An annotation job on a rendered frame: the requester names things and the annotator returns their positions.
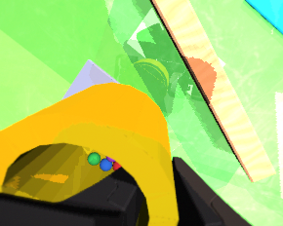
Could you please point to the blue marble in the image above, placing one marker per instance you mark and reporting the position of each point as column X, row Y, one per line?
column 105, row 165

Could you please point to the green marble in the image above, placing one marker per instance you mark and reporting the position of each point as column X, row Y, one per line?
column 94, row 158

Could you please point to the red marble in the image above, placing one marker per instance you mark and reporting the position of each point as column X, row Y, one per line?
column 115, row 166

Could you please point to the yellow cup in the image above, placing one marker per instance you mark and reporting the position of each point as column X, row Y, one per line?
column 44, row 156

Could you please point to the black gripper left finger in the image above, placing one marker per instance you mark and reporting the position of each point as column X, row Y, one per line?
column 116, row 200

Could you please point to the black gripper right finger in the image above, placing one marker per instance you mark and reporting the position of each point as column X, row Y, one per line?
column 198, row 203

